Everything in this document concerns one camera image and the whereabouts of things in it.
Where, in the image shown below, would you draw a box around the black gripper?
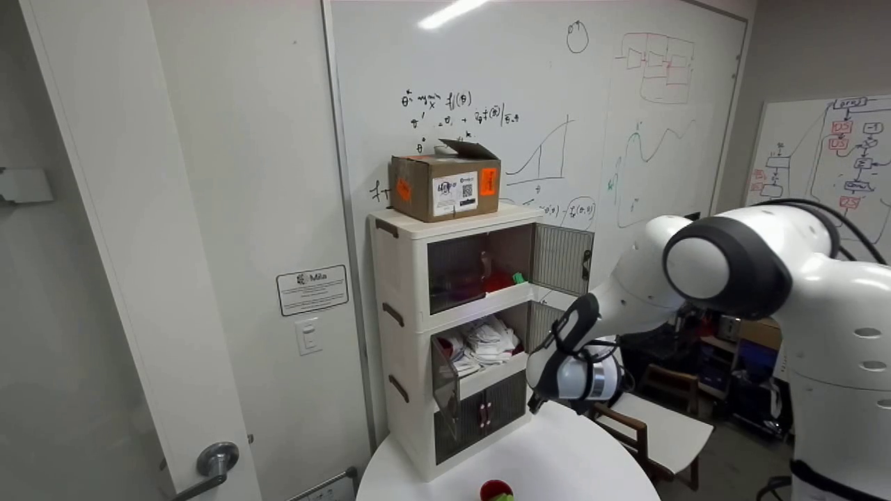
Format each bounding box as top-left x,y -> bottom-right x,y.
523,346 -> 575,418

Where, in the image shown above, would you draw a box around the crumpled white towel blue stripes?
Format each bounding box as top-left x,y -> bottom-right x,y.
463,315 -> 523,366

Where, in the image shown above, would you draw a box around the closed smoky cabinet door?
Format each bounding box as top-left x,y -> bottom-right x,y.
433,371 -> 533,464

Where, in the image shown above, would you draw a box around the smoky cabinet door with latch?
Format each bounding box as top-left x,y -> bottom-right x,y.
533,223 -> 596,300

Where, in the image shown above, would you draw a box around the red item in cabinet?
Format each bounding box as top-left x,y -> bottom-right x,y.
472,248 -> 512,294

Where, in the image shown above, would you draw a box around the white three-tier cabinet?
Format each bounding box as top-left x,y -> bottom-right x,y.
366,204 -> 545,482

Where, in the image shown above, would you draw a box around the small dark object on table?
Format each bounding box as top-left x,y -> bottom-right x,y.
476,476 -> 518,501

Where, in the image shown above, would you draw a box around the wooden chair with white seat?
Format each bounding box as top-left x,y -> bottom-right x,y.
587,364 -> 720,492

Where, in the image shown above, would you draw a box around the dark cluttered shelf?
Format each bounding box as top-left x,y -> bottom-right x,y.
622,308 -> 792,440

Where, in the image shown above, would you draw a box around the brown cardboard box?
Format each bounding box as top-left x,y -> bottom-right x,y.
388,135 -> 505,225

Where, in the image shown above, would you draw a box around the small whiteboard with diagrams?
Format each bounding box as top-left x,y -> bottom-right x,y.
740,92 -> 891,254

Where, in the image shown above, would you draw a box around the white room door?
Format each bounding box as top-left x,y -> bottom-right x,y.
18,0 -> 267,501

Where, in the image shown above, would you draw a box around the white light switch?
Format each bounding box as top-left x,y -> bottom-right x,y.
294,315 -> 328,359

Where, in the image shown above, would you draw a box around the white wall sign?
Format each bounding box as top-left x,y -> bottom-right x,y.
273,262 -> 352,321

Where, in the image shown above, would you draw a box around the large wall whiteboard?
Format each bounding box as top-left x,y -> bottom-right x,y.
319,0 -> 754,449

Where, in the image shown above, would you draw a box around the silver door handle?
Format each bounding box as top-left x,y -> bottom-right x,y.
171,440 -> 242,501

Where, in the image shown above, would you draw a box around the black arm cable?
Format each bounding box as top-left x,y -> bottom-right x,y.
750,194 -> 891,268

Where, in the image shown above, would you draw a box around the grey door closer bracket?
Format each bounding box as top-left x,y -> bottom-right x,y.
0,163 -> 55,208

